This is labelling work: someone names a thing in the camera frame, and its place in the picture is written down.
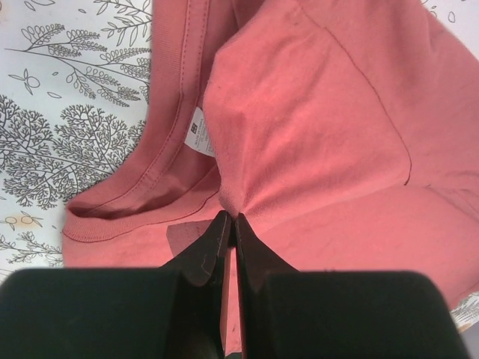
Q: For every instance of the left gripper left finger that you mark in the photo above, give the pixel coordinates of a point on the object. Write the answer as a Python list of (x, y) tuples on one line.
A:
[(177, 310)]

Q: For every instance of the pink t shirt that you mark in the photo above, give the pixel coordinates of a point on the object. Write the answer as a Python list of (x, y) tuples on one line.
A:
[(346, 132)]

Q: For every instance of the floral patterned table mat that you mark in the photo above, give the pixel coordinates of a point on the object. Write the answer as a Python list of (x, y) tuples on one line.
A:
[(74, 104)]

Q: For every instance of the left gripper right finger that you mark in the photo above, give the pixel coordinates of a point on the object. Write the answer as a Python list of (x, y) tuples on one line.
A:
[(286, 313)]

